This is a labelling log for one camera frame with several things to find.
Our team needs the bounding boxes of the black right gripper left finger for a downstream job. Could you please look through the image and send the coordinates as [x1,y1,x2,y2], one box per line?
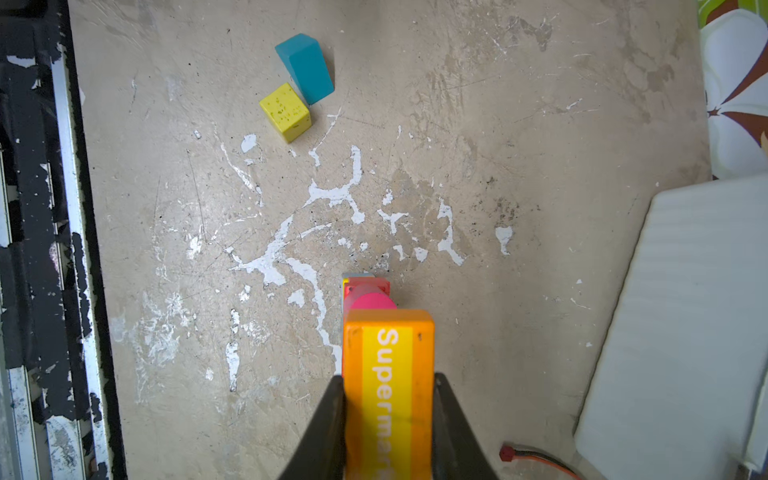
[279,375,346,480]

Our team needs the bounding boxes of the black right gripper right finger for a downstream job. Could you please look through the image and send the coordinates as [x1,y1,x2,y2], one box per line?
[431,373,498,479]

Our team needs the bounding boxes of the orange supermarket block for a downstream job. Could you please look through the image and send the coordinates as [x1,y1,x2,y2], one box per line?
[342,309,435,479]

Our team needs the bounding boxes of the pink cylinder block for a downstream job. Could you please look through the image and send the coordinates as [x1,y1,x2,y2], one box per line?
[343,284,397,314]

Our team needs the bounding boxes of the red rectangular block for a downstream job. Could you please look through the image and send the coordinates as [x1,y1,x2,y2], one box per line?
[342,277,391,298]

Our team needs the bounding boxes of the light blue cube block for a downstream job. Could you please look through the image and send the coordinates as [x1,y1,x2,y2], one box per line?
[342,272,375,281]

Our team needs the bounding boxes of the lime green cube block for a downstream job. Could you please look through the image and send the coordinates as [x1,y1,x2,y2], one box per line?
[259,83,312,143]

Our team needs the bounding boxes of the teal roof block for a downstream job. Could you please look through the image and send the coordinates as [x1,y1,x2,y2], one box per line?
[275,33,334,105]

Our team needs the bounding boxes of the white toolbox brown lid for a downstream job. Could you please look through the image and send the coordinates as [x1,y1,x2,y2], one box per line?
[575,175,767,479]

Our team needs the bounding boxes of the red black power cable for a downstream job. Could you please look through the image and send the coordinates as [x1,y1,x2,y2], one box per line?
[499,443,583,480]

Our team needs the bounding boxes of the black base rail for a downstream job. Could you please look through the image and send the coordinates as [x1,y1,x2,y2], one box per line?
[1,1,127,479]

